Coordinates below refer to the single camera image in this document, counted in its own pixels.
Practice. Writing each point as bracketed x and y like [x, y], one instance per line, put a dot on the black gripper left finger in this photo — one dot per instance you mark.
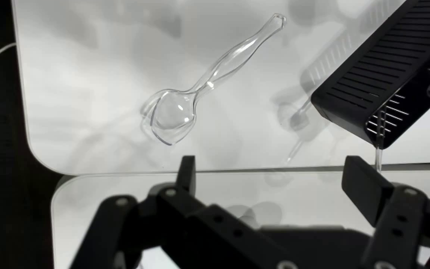
[186, 225]

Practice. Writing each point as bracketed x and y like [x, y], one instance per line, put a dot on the black rectangular box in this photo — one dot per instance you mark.
[374, 70]

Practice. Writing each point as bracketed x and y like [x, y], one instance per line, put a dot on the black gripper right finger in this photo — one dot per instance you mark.
[404, 225]

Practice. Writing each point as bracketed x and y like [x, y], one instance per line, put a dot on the clear glass bowl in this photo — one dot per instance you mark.
[175, 117]

